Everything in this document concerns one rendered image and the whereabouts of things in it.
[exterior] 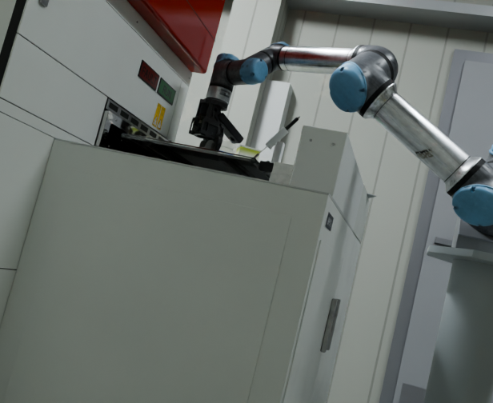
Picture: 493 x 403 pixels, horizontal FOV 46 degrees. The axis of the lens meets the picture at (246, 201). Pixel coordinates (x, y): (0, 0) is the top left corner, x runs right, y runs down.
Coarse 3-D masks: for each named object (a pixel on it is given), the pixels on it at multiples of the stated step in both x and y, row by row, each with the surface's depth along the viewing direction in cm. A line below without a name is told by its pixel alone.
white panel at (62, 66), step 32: (32, 0) 114; (64, 0) 123; (96, 0) 134; (32, 32) 116; (64, 32) 125; (96, 32) 136; (128, 32) 150; (0, 64) 112; (32, 64) 118; (64, 64) 128; (96, 64) 139; (128, 64) 153; (160, 64) 170; (0, 96) 111; (32, 96) 120; (64, 96) 130; (96, 96) 142; (128, 96) 156; (160, 96) 174; (64, 128) 132; (96, 128) 145
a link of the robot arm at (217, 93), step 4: (208, 88) 180; (212, 88) 178; (216, 88) 178; (220, 88) 178; (224, 88) 178; (208, 92) 179; (212, 92) 178; (216, 92) 177; (220, 92) 177; (224, 92) 178; (228, 92) 179; (208, 96) 178; (212, 96) 178; (216, 96) 177; (220, 96) 177; (224, 96) 178; (228, 96) 179; (220, 100) 178; (224, 100) 178; (228, 100) 179; (228, 104) 181
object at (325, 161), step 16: (304, 128) 122; (320, 128) 121; (304, 144) 121; (320, 144) 120; (336, 144) 119; (304, 160) 120; (320, 160) 120; (336, 160) 119; (352, 160) 135; (304, 176) 120; (320, 176) 119; (336, 176) 118; (352, 176) 141; (336, 192) 121; (352, 192) 148; (352, 208) 155; (352, 224) 164
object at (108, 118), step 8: (104, 112) 146; (104, 120) 146; (112, 120) 149; (120, 120) 152; (104, 128) 146; (120, 128) 153; (128, 128) 157; (104, 136) 147; (144, 136) 167; (96, 144) 145; (104, 144) 147; (112, 144) 151; (128, 152) 160
